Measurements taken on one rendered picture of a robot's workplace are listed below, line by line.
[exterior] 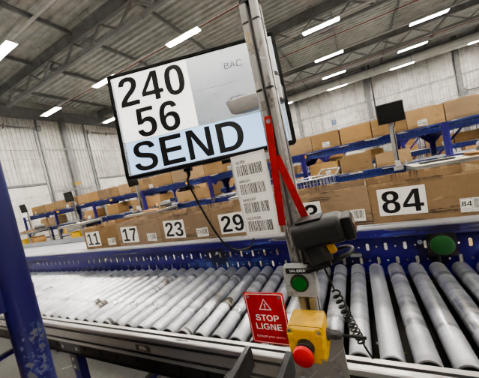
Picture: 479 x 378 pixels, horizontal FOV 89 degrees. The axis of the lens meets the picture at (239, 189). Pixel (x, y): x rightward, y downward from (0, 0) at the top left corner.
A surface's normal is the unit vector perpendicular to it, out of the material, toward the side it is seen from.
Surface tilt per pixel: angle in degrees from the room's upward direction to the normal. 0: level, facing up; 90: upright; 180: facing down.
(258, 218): 90
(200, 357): 90
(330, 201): 90
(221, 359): 90
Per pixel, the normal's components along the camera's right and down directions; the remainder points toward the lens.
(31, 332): 0.80, -0.14
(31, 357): 0.59, -0.08
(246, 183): -0.43, 0.14
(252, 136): -0.11, 0.00
